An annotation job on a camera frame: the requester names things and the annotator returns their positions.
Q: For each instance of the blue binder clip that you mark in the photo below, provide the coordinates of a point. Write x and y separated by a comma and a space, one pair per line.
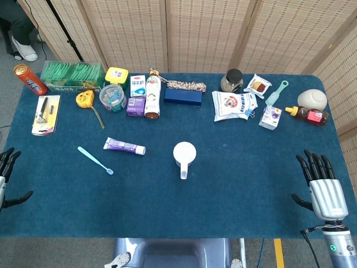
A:
250, 114

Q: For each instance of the seated person with white shoe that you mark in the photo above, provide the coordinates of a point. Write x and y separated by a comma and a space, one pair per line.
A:
19, 25

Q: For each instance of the orange drink can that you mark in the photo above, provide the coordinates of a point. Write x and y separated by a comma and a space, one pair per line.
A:
30, 81

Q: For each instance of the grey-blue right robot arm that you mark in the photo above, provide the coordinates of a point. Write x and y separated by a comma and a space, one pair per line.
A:
340, 245

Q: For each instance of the beige bowl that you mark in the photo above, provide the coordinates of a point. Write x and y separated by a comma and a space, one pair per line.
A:
312, 99

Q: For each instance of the light blue toothbrush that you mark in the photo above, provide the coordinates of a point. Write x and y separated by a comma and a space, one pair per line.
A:
94, 160

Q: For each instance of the glass jar with black lid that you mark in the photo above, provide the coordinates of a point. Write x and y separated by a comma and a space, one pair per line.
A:
232, 81

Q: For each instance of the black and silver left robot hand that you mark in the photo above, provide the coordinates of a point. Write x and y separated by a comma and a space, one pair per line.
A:
8, 163

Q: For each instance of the white drink bottle red cap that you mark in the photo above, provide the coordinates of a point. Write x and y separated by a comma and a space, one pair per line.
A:
152, 95

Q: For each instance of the white and blue milk carton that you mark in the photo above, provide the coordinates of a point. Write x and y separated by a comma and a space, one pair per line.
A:
138, 86

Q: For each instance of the clear round tub of clips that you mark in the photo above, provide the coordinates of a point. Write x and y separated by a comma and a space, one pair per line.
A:
113, 97

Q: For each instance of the honey bottle with yellow cap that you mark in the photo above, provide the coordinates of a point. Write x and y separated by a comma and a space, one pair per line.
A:
312, 115

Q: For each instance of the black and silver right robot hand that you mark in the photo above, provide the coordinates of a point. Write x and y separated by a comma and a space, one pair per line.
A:
327, 195

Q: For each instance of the purple and white toothpaste tube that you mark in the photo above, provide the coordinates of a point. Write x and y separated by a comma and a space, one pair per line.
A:
120, 145

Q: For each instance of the white and purple drink carton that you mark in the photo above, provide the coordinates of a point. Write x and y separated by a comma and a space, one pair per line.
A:
270, 117

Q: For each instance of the white snack packet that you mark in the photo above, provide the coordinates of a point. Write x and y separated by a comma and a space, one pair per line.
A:
258, 86

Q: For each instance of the grey-blue robot torso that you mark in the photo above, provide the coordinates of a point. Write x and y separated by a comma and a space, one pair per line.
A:
173, 254

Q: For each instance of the green container with yellow lid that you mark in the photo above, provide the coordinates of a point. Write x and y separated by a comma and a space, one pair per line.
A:
116, 74

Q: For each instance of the white bag with blue print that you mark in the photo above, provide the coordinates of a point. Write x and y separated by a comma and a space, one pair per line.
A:
231, 106

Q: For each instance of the green tea bag box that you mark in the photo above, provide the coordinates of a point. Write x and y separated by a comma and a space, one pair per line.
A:
72, 74

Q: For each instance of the navy blue rectangular box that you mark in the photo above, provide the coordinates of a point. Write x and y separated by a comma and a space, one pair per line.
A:
182, 96

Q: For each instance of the yellow tape measure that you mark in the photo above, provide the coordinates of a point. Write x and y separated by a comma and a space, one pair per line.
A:
83, 98

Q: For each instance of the blue table cloth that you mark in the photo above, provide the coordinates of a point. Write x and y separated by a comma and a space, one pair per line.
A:
223, 181

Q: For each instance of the small purple box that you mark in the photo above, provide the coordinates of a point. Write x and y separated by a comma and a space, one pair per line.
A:
135, 107

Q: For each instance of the razor in blister pack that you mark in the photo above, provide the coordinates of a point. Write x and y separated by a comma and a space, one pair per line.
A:
46, 114

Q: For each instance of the pale green brush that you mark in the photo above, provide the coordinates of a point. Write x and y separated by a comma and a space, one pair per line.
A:
274, 95

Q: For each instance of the black tripod stand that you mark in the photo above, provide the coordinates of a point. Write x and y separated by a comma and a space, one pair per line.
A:
65, 30

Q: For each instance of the white and pale blue cup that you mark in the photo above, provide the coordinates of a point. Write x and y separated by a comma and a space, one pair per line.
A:
184, 152

